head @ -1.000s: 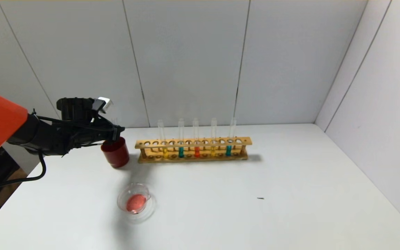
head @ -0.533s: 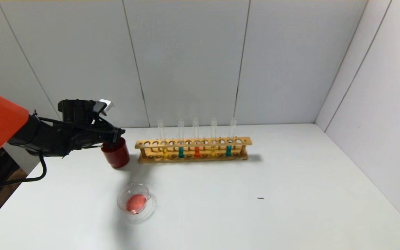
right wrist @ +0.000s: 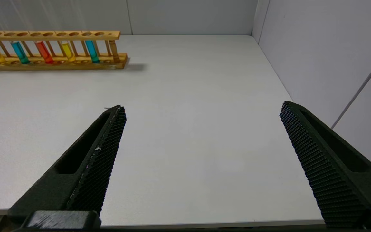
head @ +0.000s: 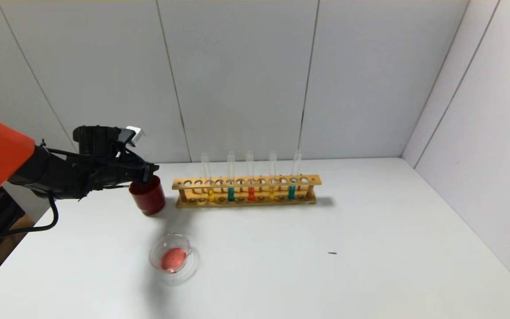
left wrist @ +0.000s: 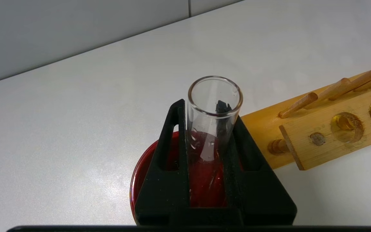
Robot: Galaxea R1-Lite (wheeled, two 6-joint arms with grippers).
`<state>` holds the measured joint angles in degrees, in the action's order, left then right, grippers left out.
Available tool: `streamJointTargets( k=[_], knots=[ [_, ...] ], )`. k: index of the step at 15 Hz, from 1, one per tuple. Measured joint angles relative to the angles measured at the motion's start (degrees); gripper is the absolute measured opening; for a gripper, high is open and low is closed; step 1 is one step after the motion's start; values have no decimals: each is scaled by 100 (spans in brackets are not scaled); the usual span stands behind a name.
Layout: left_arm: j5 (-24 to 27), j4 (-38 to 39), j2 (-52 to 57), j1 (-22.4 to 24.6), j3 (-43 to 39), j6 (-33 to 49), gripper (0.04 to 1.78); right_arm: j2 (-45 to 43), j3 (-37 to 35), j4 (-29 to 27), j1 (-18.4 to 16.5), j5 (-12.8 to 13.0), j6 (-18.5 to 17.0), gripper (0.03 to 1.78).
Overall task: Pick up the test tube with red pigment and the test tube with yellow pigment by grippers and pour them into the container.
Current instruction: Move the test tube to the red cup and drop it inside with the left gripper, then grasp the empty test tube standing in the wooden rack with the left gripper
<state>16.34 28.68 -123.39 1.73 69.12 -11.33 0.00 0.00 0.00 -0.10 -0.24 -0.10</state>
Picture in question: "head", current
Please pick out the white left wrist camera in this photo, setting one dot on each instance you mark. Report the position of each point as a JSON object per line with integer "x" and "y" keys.
{"x": 133, "y": 135}

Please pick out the wooden test tube rack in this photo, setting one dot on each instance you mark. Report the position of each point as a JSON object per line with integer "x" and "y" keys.
{"x": 246, "y": 182}

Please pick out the dark red cup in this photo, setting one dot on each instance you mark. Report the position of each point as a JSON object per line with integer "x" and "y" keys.
{"x": 148, "y": 201}

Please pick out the red pigment test tube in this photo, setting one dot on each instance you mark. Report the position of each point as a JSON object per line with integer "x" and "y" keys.
{"x": 251, "y": 194}

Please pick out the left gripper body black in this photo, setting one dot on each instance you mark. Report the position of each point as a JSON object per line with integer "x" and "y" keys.
{"x": 150, "y": 171}

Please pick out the clear glass beaker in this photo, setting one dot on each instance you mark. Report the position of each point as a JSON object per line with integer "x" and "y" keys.
{"x": 173, "y": 259}

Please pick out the teal pigment test tube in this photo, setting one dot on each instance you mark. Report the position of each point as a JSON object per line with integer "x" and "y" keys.
{"x": 291, "y": 192}
{"x": 231, "y": 195}

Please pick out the left gripper labelled black finger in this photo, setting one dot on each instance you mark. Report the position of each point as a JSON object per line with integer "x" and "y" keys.
{"x": 144, "y": 173}

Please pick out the yellow pigment test tube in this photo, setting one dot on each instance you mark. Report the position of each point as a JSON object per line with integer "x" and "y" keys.
{"x": 211, "y": 195}
{"x": 272, "y": 193}

